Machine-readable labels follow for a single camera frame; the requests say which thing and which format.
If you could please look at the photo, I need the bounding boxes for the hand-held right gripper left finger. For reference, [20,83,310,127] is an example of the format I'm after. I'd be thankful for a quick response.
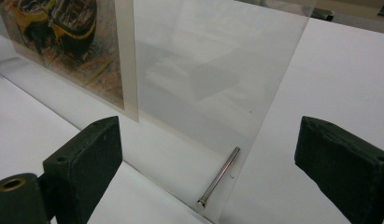
[42,115,124,224]

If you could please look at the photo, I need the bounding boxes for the painted boats photo print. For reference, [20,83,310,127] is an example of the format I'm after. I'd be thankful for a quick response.
[0,0,140,123]

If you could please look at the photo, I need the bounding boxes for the clear acrylic photo frame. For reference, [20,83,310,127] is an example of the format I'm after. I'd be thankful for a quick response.
[0,0,319,224]

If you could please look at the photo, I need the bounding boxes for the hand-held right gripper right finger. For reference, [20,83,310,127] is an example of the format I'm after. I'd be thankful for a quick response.
[293,115,384,224]

